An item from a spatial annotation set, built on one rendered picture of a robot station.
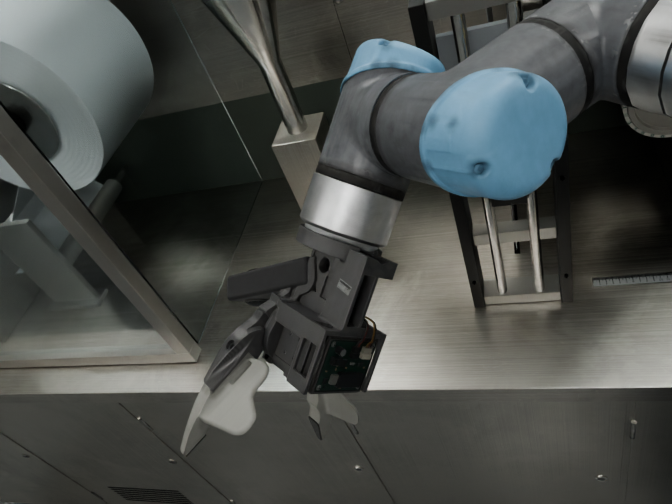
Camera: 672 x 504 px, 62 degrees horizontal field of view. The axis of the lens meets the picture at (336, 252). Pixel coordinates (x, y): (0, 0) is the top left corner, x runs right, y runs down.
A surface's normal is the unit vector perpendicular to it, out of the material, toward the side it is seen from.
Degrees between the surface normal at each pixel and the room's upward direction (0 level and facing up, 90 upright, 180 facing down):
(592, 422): 90
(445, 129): 54
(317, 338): 39
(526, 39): 15
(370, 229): 77
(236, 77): 90
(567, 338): 0
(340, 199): 44
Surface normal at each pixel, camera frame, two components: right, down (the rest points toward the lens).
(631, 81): -0.80, 0.52
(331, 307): -0.70, -0.15
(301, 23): -0.16, 0.72
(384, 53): -0.37, -0.06
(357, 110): -0.85, -0.15
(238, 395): -0.41, -0.64
